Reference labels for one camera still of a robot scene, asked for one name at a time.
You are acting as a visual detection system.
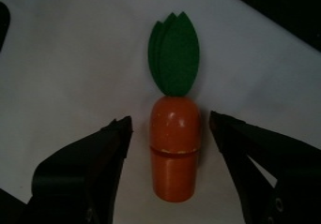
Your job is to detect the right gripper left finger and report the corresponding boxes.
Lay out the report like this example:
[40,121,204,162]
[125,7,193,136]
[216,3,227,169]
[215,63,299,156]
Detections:
[24,114,135,224]

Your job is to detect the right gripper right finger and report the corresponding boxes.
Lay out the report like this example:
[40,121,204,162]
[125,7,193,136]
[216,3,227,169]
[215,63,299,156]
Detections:
[208,110,321,224]

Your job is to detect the orange toy carrot green leaves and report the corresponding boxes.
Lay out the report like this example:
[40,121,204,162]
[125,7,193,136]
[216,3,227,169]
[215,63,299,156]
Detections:
[147,11,203,203]

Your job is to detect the white plastic cutting board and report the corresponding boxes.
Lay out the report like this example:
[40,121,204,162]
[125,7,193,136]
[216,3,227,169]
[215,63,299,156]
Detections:
[0,0,321,224]

